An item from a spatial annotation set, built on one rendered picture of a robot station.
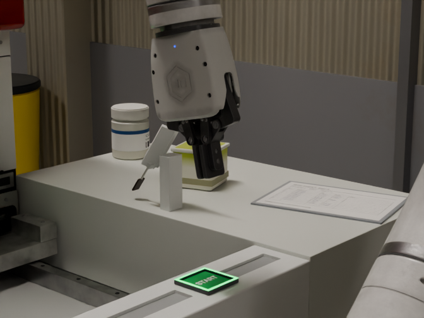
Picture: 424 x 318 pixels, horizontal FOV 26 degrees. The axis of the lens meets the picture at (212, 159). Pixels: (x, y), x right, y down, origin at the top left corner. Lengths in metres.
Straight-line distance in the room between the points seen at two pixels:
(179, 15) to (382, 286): 0.38
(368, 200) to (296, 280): 0.30
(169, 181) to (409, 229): 0.57
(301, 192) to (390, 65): 1.63
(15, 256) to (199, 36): 0.62
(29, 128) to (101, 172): 2.42
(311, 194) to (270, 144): 1.96
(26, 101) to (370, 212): 2.76
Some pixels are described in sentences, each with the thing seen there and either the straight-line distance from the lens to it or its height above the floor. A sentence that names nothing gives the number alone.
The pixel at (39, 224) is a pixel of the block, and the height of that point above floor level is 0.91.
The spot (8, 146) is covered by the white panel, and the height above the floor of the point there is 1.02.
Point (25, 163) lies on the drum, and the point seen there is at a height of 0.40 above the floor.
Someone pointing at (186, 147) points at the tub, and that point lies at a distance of 1.49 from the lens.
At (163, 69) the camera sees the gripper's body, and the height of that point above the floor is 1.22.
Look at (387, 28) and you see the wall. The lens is 3.07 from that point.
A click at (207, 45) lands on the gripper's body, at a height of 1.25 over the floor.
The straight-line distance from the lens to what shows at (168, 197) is 1.38.
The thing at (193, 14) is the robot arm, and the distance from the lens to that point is 1.03.
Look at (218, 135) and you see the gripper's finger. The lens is 1.06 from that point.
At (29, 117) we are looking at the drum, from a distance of 4.03.
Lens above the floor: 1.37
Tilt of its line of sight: 14 degrees down
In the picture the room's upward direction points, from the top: straight up
